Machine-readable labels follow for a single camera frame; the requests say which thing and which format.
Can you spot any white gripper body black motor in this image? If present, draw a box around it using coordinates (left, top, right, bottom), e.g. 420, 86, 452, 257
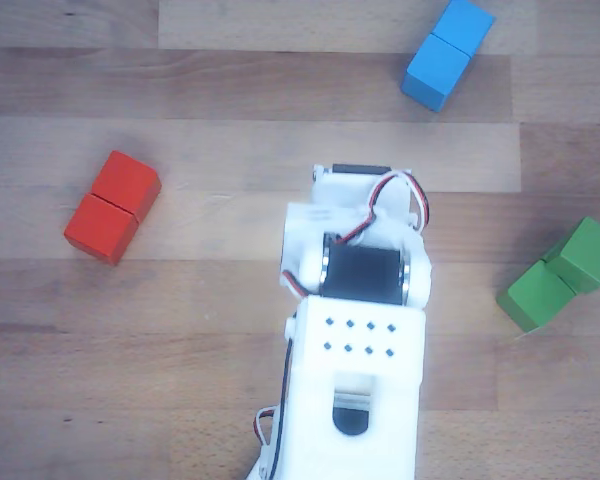
312, 163, 430, 240

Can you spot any long blue block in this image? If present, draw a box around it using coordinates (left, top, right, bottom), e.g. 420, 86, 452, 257
399, 0, 497, 113

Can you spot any long green block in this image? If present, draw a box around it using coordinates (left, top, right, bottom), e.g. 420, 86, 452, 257
495, 259, 579, 334

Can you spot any long red block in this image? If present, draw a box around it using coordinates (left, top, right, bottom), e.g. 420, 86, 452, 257
63, 149, 162, 267

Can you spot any red black gripper servo cable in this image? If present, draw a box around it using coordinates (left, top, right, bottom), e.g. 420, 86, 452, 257
334, 171, 431, 246

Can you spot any red black forearm servo cable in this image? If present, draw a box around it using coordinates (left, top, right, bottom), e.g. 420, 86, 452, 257
252, 309, 299, 480

